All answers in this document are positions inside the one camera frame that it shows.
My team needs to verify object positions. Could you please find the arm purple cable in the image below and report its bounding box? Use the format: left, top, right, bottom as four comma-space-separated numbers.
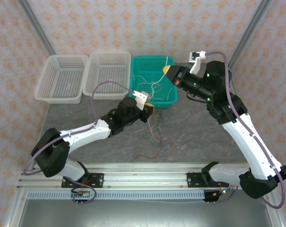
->
22, 80, 135, 206
204, 51, 286, 210

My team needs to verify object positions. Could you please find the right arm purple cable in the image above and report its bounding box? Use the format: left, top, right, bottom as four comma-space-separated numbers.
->
204, 51, 286, 210

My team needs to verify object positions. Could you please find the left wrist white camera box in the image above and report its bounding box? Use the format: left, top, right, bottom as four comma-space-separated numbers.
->
132, 90, 151, 111

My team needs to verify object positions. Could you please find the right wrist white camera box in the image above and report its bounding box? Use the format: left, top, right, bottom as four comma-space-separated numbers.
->
189, 50, 207, 74

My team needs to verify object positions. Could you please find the aluminium frame post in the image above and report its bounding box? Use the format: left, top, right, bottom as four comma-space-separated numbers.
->
227, 0, 273, 69
17, 0, 56, 56

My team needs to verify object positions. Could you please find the aluminium lower frame rail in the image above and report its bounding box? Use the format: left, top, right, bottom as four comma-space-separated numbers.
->
262, 189, 286, 227
4, 189, 27, 227

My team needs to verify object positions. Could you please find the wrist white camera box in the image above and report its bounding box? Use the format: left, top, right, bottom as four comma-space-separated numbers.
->
132, 90, 151, 111
189, 50, 207, 74

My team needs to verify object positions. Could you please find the grey slotted cable duct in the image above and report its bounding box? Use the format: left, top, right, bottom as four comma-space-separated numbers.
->
26, 191, 206, 201

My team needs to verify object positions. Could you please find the white perforated plastic basket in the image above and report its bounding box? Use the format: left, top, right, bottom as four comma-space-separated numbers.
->
82, 51, 132, 100
34, 54, 89, 104

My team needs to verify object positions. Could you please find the wide aluminium base rail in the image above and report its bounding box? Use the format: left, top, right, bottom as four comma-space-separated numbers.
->
17, 162, 275, 190

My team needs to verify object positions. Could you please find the teal perforated plastic basket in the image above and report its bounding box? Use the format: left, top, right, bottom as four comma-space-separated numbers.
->
129, 56, 179, 109

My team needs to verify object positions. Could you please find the thin white wire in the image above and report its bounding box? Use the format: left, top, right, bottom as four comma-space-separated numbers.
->
150, 55, 169, 99
133, 74, 149, 84
137, 81, 161, 95
156, 87, 174, 101
147, 114, 163, 143

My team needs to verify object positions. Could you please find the small controller circuit board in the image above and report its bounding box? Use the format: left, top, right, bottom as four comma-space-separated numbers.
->
71, 189, 91, 200
204, 188, 231, 203

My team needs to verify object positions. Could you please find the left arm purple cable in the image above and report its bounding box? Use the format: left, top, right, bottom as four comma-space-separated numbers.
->
22, 80, 135, 206

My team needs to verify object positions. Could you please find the thin green wire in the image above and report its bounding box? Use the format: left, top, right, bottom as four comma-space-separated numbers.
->
156, 113, 168, 127
142, 134, 163, 158

